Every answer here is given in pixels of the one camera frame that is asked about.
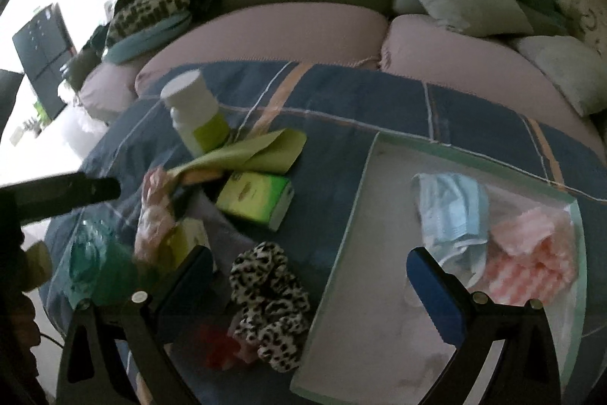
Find orange sponge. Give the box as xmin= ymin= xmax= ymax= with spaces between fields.
xmin=179 ymin=168 xmax=226 ymax=188

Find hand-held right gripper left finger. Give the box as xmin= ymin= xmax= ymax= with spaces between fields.
xmin=56 ymin=245 xmax=214 ymax=405

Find pink sofa seat cushion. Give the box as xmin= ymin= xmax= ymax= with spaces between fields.
xmin=135 ymin=4 xmax=390 ymax=97
xmin=382 ymin=13 xmax=607 ymax=159
xmin=78 ymin=63 xmax=143 ymax=121

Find pale yellow packet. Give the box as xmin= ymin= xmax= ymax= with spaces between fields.
xmin=161 ymin=217 xmax=216 ymax=273

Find red pink fabric piece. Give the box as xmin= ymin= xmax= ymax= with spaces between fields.
xmin=190 ymin=315 xmax=257 ymax=368

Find blue plaid blanket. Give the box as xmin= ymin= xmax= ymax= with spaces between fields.
xmin=38 ymin=61 xmax=607 ymax=405

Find teal garment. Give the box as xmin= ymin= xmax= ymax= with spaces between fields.
xmin=102 ymin=13 xmax=190 ymax=64

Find pink striped cloth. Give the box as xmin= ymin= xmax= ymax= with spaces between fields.
xmin=474 ymin=206 xmax=577 ymax=301

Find green cloth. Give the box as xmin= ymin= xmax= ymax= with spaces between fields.
xmin=166 ymin=129 xmax=307 ymax=178

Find dark panelled cabinet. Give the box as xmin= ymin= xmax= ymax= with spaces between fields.
xmin=12 ymin=3 xmax=77 ymax=121

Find pink plastic bag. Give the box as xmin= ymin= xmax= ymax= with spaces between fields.
xmin=134 ymin=168 xmax=178 ymax=263

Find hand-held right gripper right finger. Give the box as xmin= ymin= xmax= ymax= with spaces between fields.
xmin=408 ymin=247 xmax=563 ymax=405

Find white storage box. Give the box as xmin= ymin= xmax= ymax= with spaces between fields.
xmin=289 ymin=131 xmax=586 ymax=405

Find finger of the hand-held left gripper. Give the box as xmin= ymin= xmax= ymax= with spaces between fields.
xmin=0 ymin=175 xmax=121 ymax=225

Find blue face mask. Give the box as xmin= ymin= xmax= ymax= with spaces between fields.
xmin=410 ymin=172 xmax=490 ymax=287

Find leopard print garment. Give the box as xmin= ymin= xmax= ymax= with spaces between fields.
xmin=105 ymin=0 xmax=190 ymax=47

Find white bottle green label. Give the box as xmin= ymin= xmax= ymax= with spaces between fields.
xmin=160 ymin=69 xmax=231 ymax=158

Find leopard print scrunchie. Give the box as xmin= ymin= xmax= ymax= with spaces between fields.
xmin=229 ymin=242 xmax=311 ymax=373

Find teal plastic packet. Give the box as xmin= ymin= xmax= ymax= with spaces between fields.
xmin=61 ymin=215 xmax=143 ymax=306

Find dark olive cloth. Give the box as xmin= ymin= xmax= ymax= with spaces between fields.
xmin=66 ymin=25 xmax=110 ymax=88

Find green tissue pack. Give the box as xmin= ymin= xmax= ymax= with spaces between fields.
xmin=215 ymin=172 xmax=294 ymax=231

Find light grey pillow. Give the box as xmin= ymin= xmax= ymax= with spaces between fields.
xmin=514 ymin=36 xmax=607 ymax=117

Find purple packet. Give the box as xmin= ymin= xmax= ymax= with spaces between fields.
xmin=187 ymin=191 xmax=257 ymax=254

